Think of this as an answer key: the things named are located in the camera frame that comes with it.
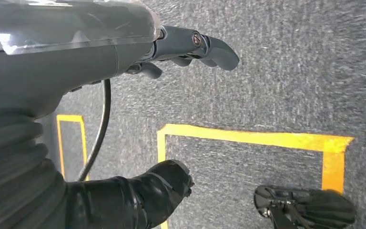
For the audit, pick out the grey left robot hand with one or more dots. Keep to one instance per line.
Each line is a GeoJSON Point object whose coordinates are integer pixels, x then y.
{"type": "Point", "coordinates": [60, 69]}

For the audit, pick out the yellow floor tape square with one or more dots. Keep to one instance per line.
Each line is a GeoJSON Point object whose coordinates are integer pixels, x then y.
{"type": "Point", "coordinates": [249, 136]}
{"type": "Point", "coordinates": [69, 118]}

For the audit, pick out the black tape-wrapped wrist fitting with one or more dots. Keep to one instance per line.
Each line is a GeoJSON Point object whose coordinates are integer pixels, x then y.
{"type": "Point", "coordinates": [132, 202]}

